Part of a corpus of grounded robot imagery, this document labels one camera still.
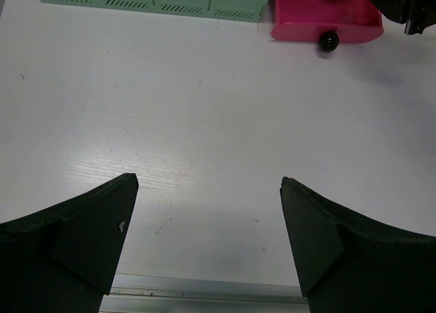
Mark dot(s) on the aluminium rail frame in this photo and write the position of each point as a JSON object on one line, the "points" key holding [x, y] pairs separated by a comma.
{"points": [[138, 293]]}

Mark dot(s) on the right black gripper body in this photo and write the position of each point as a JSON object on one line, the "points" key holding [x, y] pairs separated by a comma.
{"points": [[416, 15]]}

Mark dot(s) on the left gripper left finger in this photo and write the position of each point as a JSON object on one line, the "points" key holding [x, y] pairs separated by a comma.
{"points": [[64, 258]]}

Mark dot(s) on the black pink drawer unit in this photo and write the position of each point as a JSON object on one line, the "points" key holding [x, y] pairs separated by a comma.
{"points": [[328, 23]]}

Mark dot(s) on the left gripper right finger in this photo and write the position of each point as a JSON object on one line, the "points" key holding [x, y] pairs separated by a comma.
{"points": [[347, 262]]}

